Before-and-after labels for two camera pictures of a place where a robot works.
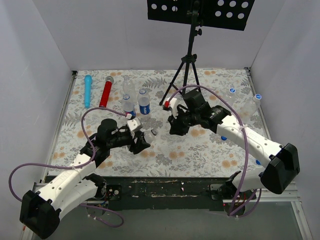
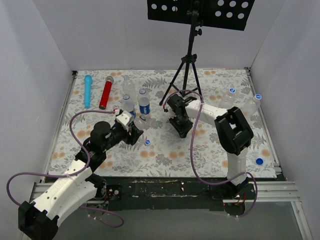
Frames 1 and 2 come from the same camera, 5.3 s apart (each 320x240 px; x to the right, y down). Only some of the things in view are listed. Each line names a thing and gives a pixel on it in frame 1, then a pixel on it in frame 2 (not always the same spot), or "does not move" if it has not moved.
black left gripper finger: [140, 144] → [135, 134]
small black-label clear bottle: [150, 138] → [141, 122]
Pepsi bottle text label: [144, 109] does not move
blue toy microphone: [87, 89] does not move
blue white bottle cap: [232, 90] does not move
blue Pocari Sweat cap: [258, 96] does not move
